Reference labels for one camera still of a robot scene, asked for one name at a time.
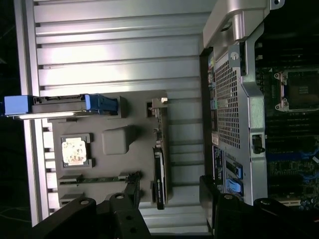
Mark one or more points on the grey parts rack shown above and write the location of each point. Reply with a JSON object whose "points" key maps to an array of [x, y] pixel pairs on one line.
{"points": [[139, 154]]}

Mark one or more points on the silver PC case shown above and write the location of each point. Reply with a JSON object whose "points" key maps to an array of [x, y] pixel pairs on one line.
{"points": [[256, 117]]}

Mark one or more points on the black chassis intrusion switch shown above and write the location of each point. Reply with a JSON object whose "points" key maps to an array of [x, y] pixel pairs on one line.
{"points": [[256, 144]]}

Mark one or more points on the blue slot latch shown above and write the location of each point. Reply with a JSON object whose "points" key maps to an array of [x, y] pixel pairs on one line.
{"points": [[239, 170], [234, 186]]}

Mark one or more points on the green RAM stick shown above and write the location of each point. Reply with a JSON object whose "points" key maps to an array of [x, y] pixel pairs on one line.
{"points": [[99, 179]]}

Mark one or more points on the black regulatory label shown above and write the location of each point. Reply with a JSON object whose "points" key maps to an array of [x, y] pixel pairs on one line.
{"points": [[219, 166]]}

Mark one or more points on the CPU socket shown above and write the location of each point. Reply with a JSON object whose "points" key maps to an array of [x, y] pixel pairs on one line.
{"points": [[301, 90]]}

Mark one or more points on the hard disk in blue carrier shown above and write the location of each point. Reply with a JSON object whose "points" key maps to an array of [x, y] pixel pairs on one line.
{"points": [[20, 104]]}

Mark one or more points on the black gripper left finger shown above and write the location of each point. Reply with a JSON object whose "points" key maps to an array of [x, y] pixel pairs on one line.
{"points": [[129, 224]]}

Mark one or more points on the white PCI slot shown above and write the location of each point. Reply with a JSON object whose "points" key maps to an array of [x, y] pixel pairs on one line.
{"points": [[291, 202]]}

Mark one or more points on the silver CPU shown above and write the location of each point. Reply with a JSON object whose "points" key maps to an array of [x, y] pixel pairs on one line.
{"points": [[74, 150]]}

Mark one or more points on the white barcode sticker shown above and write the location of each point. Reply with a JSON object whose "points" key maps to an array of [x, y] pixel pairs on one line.
{"points": [[215, 139]]}

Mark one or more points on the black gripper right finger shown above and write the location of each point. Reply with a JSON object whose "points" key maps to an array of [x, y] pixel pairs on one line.
{"points": [[229, 219]]}

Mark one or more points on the green Dell motherboard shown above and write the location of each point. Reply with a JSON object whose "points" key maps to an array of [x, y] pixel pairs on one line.
{"points": [[286, 169]]}

